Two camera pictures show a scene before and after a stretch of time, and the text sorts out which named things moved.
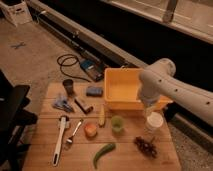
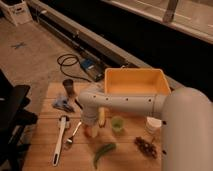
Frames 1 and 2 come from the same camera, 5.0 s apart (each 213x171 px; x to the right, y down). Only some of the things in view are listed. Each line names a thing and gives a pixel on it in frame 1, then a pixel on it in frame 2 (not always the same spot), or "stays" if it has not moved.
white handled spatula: (63, 121) stays
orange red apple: (90, 130) stays
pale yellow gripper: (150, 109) to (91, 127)
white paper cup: (154, 123) stays
